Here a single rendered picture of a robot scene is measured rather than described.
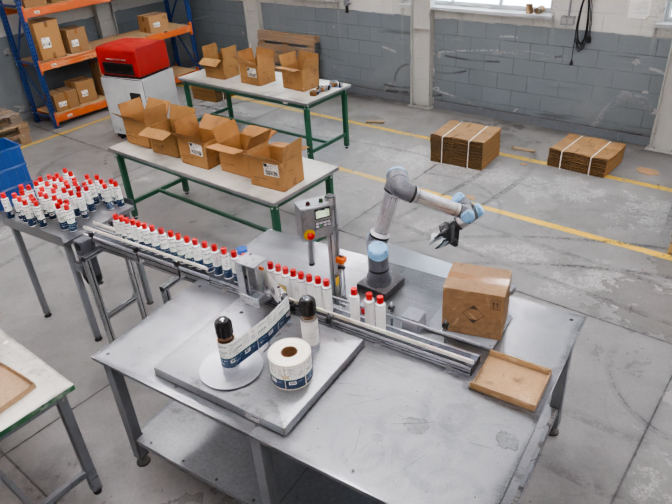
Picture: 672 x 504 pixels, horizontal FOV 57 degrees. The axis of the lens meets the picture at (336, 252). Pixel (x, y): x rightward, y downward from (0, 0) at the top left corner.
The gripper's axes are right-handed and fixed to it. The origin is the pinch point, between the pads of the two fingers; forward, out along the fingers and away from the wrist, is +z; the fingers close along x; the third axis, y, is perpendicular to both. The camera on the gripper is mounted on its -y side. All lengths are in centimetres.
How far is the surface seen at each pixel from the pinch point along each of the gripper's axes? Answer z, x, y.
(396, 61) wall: 61, -209, 538
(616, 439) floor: -12, -119, -96
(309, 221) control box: 20, 82, -14
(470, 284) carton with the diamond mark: -20, 17, -53
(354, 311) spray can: 34, 43, -46
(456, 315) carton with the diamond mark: -5, 12, -59
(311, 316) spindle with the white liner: 39, 71, -58
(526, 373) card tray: -20, -7, -95
